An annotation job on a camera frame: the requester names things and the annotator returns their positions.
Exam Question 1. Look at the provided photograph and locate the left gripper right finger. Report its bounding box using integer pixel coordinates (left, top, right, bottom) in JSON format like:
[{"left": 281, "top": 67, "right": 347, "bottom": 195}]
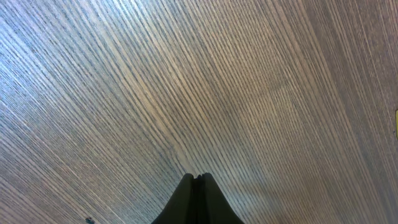
[{"left": 196, "top": 173, "right": 243, "bottom": 224}]

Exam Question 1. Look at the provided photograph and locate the wooden block yellow side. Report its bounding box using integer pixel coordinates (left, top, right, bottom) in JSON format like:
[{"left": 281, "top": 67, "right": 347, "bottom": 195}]
[{"left": 395, "top": 110, "right": 398, "bottom": 139}]

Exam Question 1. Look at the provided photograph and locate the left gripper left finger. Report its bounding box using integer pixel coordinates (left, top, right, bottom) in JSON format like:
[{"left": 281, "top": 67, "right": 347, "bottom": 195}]
[{"left": 152, "top": 174, "right": 193, "bottom": 224}]

